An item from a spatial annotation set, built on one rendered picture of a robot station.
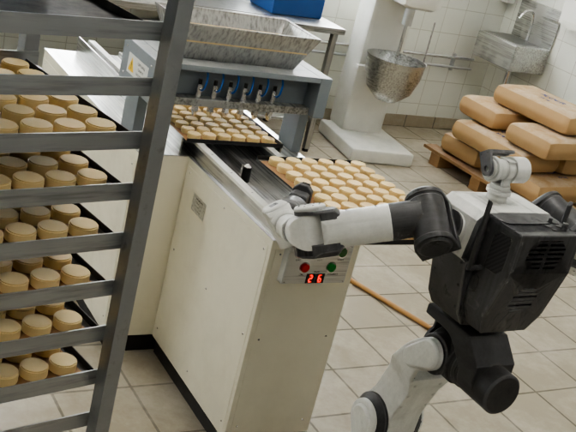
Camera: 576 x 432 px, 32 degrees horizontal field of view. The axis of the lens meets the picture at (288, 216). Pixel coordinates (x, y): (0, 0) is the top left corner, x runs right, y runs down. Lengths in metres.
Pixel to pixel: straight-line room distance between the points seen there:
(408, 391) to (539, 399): 1.84
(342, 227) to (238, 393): 1.16
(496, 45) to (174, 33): 6.47
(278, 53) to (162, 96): 2.16
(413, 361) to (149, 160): 1.25
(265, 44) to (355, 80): 3.54
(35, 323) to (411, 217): 0.97
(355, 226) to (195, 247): 1.33
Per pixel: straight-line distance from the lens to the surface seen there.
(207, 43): 3.57
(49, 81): 1.50
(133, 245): 1.66
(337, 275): 3.23
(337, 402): 3.98
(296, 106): 3.81
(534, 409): 4.43
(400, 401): 2.77
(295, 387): 3.44
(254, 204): 3.20
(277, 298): 3.19
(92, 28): 1.51
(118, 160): 3.75
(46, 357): 1.86
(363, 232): 2.32
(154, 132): 1.59
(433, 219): 2.32
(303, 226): 2.36
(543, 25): 8.09
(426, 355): 2.61
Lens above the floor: 2.02
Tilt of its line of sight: 21 degrees down
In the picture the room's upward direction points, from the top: 14 degrees clockwise
